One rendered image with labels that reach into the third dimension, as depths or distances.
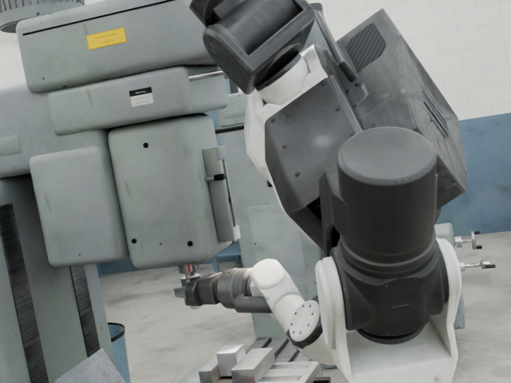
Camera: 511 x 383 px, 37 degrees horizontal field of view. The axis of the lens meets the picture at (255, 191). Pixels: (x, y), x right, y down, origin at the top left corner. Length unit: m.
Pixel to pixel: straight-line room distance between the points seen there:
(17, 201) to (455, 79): 6.60
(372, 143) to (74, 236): 0.96
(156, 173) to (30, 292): 0.44
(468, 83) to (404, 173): 7.22
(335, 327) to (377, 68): 0.40
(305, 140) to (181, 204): 0.55
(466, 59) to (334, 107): 6.96
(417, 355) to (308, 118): 0.37
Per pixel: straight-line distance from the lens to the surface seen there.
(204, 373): 1.90
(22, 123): 1.76
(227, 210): 1.66
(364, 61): 1.19
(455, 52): 8.07
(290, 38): 1.16
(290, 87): 1.17
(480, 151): 8.08
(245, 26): 1.16
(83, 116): 1.66
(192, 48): 1.54
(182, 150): 1.59
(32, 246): 1.87
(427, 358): 1.06
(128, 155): 1.64
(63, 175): 1.70
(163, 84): 1.57
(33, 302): 1.86
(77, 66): 1.65
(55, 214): 1.73
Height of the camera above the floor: 1.60
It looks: 6 degrees down
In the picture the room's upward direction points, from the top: 10 degrees counter-clockwise
